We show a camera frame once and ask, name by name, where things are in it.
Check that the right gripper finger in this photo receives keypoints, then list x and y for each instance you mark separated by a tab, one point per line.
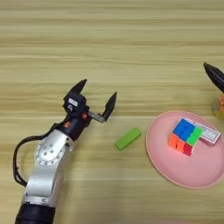
215	76

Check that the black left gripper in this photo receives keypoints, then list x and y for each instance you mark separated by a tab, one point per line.
75	127

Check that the orange juice bottle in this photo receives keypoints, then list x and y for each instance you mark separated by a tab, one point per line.
220	105

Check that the green rectangular block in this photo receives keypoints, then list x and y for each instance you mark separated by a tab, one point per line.
127	139

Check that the white and pink card box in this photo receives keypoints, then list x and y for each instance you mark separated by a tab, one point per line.
210	134

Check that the multicoloured puzzle cube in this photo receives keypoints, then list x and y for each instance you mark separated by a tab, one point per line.
183	129

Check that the left gripper labelled black box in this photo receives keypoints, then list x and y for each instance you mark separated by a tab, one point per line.
74	103

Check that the pink round plate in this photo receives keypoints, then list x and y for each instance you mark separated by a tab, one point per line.
180	169

